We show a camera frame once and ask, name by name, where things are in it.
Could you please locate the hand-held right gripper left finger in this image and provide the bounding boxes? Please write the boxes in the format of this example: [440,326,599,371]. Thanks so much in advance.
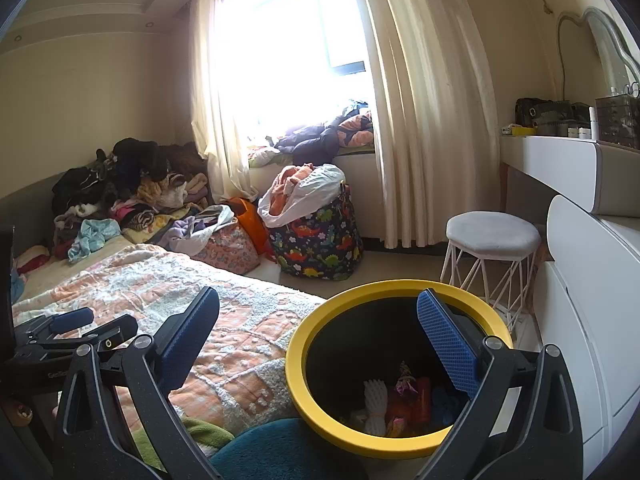
[52,286,221,480]

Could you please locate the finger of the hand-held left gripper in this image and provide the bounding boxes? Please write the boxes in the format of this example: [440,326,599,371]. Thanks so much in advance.
[10,316,139,367]
[14,307,96,348]

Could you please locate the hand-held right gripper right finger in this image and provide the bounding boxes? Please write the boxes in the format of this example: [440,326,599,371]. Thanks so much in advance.
[417,288,586,480]

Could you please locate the purple snack wrapper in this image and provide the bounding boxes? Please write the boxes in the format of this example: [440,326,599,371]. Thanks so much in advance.
[395,361,420,397]

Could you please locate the blue wrapper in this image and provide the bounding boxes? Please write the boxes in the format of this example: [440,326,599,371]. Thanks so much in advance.
[431,385,458,425]

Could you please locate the red snack wrapper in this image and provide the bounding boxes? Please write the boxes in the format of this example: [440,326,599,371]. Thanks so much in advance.
[386,391,417,423]

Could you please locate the white foam fruit net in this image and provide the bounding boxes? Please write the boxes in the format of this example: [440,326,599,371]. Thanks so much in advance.
[365,410,390,436]
[362,379,389,413]

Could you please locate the yellow-rimmed black trash bin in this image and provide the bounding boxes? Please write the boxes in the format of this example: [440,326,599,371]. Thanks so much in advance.
[285,280,516,456]

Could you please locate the person's left hand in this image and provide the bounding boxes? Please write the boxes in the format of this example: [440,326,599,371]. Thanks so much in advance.
[0,399,35,428]

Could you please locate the cream bed sheet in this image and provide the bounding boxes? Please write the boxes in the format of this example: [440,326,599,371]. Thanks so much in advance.
[15,240,146,306]

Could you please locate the pink patchwork quilt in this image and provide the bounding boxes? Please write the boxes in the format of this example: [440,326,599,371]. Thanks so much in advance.
[12,242,328,441]

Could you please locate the pink red cloth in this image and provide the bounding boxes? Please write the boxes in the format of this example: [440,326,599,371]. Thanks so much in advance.
[15,245,51,273]

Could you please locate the light blue garment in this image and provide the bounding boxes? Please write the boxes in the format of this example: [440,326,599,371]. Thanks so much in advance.
[67,219,121,263]

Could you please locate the green fleece garment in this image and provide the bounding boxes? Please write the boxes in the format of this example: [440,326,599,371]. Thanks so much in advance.
[132,416,236,466]

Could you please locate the pink floral fabric bag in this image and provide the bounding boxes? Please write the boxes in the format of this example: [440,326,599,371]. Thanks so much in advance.
[192,227,261,277]

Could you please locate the white lilac garment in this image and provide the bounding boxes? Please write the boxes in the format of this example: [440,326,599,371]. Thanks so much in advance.
[167,205,236,256]

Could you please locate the grey headboard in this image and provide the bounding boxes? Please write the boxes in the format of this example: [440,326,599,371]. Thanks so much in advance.
[0,172,76,248]

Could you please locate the orange bag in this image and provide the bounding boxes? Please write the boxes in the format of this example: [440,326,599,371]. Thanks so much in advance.
[222,196,273,261]

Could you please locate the teal fleece clothing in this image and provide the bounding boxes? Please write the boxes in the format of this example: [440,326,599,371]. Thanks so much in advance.
[209,417,371,480]

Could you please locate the white drawer cabinet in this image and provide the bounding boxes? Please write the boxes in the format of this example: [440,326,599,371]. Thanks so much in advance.
[532,195,640,480]

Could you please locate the dinosaur print laundry basket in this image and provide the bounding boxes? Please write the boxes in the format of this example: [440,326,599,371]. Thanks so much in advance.
[267,185,365,282]

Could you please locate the pile of clothes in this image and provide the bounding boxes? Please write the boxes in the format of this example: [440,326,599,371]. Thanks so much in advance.
[52,137,236,261]

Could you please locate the white plastic bag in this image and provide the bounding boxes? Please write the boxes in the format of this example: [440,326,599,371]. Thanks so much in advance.
[257,162,347,228]

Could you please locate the orange pink cloth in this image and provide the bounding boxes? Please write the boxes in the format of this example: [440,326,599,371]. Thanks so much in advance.
[271,164,316,211]

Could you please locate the white vanity desk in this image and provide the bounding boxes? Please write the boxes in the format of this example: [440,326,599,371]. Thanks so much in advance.
[499,134,640,218]

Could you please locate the thick cream curtain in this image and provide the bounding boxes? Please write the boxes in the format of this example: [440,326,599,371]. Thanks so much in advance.
[342,0,501,251]

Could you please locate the sheer cream curtain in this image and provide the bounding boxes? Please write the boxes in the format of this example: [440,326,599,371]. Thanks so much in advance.
[187,0,261,206]

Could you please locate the heap of jackets and bedding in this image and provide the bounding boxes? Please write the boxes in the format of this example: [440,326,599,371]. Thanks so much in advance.
[247,105,376,168]

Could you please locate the window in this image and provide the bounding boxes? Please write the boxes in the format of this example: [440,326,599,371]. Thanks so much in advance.
[210,0,376,146]

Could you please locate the white wire-leg stool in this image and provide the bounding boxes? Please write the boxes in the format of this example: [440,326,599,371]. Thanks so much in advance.
[440,210,543,323]

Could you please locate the wavy frame mirror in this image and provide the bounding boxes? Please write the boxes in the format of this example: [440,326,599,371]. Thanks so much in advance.
[556,6,640,101]

